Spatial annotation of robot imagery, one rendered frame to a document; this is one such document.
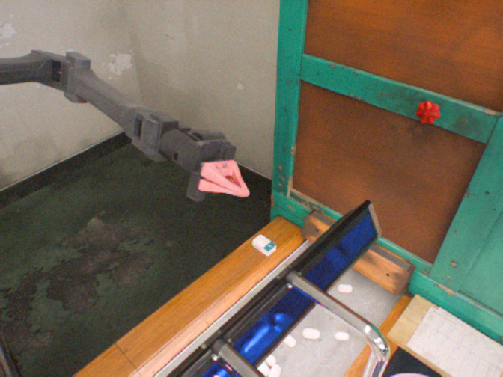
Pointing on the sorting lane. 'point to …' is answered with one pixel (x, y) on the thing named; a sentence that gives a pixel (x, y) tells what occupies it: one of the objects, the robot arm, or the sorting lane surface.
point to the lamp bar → (339, 229)
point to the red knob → (427, 112)
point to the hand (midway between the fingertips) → (242, 192)
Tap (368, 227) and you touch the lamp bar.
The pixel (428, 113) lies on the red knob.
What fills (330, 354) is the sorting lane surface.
